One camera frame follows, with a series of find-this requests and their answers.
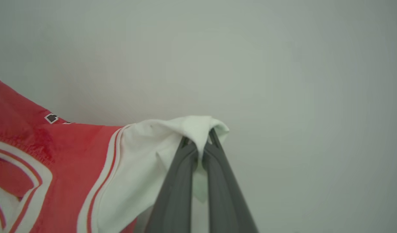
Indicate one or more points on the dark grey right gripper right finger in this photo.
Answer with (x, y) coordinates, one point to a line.
(224, 197)

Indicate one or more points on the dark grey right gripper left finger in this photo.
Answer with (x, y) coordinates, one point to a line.
(175, 194)

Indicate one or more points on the red and white basketball jersey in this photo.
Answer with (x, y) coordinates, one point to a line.
(72, 161)

